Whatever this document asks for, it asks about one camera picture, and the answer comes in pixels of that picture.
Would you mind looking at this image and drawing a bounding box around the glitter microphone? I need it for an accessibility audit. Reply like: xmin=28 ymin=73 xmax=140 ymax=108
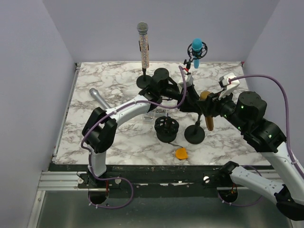
xmin=137 ymin=21 xmax=150 ymax=69

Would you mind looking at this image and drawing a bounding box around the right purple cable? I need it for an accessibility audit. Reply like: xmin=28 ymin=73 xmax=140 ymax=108
xmin=217 ymin=75 xmax=304 ymax=208

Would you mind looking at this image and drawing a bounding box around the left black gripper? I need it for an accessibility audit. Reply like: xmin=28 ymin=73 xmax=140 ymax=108
xmin=160 ymin=83 xmax=201 ymax=113

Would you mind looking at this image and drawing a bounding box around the shock mount round base stand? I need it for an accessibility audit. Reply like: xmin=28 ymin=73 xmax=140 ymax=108
xmin=154 ymin=116 xmax=179 ymax=143

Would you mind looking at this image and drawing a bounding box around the orange tape measure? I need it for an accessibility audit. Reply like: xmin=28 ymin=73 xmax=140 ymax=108
xmin=175 ymin=147 xmax=188 ymax=160

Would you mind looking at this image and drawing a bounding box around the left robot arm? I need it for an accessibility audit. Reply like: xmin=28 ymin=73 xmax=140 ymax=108
xmin=81 ymin=66 xmax=196 ymax=188

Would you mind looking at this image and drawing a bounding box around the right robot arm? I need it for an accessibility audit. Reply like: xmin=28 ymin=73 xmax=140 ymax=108
xmin=198 ymin=91 xmax=304 ymax=221

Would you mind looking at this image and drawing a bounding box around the blue microphone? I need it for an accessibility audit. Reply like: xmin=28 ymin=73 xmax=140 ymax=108
xmin=192 ymin=38 xmax=203 ymax=69

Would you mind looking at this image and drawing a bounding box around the clear screw organizer box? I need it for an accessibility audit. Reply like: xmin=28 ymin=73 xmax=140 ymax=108
xmin=142 ymin=108 xmax=167 ymax=123

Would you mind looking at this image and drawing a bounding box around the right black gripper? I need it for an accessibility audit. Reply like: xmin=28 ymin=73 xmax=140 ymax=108
xmin=196 ymin=86 xmax=248 ymax=132

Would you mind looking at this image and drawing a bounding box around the round base stand, glitter mic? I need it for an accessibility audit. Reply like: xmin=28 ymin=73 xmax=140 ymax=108
xmin=136 ymin=42 xmax=154 ymax=90

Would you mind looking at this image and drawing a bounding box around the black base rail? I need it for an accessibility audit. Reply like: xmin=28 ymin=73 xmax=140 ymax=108
xmin=49 ymin=164 xmax=241 ymax=198

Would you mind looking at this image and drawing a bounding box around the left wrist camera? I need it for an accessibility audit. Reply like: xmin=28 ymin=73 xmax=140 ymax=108
xmin=178 ymin=74 xmax=193 ymax=89

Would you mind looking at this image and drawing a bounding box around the black tripod shock mount stand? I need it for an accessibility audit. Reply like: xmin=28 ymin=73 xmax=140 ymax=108
xmin=183 ymin=41 xmax=208 ymax=75

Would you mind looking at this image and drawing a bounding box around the silver microphone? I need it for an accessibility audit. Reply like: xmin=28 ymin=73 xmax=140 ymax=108
xmin=89 ymin=88 xmax=111 ymax=109

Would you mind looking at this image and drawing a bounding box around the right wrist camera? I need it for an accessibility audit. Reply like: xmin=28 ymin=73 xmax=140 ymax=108
xmin=218 ymin=72 xmax=240 ymax=100

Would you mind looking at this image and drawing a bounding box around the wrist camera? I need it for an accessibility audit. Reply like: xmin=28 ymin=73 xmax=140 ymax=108
xmin=218 ymin=72 xmax=240 ymax=100
xmin=178 ymin=74 xmax=193 ymax=89

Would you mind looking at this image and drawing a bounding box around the gold microphone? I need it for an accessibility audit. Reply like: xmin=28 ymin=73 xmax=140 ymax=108
xmin=200 ymin=91 xmax=214 ymax=131

